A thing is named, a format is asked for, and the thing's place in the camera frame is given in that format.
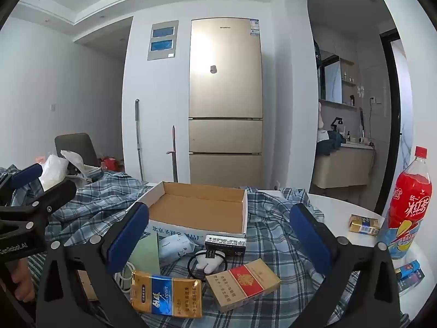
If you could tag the white tissue pack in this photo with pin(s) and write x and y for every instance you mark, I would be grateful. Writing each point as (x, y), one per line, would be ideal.
(174, 247)

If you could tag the dark chair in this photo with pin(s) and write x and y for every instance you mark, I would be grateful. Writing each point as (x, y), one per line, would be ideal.
(80, 145)

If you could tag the dark door frame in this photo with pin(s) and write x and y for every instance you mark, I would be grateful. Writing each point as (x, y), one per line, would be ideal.
(385, 109)

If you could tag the small blue packet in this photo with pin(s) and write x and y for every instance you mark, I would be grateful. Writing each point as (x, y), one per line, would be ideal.
(409, 274)

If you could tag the dark clothes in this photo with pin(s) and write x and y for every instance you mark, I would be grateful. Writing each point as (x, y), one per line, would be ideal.
(329, 141)

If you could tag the cardboard box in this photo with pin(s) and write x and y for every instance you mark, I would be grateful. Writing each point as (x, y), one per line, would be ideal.
(198, 208)

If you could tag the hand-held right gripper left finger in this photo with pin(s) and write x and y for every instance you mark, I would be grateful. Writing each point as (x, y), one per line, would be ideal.
(128, 235)

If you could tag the green card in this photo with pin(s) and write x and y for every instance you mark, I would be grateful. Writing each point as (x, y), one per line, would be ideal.
(146, 252)

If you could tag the person's left hand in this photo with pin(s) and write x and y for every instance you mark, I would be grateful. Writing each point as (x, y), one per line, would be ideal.
(19, 280)

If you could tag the small fridge magnet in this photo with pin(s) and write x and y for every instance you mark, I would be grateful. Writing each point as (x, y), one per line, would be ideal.
(213, 69)

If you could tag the wall outlet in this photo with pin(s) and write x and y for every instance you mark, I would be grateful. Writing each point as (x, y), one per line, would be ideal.
(375, 100)

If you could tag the red and tan cigarette pack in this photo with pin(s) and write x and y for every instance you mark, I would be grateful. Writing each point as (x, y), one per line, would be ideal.
(245, 283)

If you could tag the beige vanity cabinet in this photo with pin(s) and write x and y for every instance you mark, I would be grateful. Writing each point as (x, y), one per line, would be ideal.
(341, 167)

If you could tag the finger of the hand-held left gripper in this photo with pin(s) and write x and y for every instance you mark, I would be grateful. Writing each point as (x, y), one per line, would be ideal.
(28, 174)
(51, 194)

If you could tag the white plastic bag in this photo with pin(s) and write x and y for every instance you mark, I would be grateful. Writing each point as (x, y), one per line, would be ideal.
(53, 174)

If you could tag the grey wall panel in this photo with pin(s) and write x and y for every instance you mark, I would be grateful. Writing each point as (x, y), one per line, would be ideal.
(163, 41)

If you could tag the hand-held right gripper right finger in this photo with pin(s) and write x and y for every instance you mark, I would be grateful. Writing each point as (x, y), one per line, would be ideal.
(310, 239)

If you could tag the red bag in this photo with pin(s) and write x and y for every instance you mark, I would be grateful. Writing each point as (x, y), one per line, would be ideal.
(109, 163)

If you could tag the black cigarette box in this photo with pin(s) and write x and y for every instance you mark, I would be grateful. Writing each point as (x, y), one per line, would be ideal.
(225, 245)

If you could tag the blue and gold cigarette pack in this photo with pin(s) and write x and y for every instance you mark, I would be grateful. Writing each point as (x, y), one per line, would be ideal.
(164, 295)

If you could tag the blue plaid cloth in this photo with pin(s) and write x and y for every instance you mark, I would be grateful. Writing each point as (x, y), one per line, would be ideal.
(273, 218)

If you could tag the red drink bottle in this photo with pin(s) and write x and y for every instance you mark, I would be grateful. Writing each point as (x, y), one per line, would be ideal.
(408, 198)

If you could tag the bathroom mirror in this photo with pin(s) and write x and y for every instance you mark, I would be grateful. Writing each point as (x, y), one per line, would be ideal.
(332, 78)

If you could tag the crumpled white bag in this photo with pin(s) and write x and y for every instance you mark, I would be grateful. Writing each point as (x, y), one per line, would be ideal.
(78, 162)

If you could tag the gold three-door fridge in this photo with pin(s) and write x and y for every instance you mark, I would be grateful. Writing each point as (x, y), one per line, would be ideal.
(225, 92)

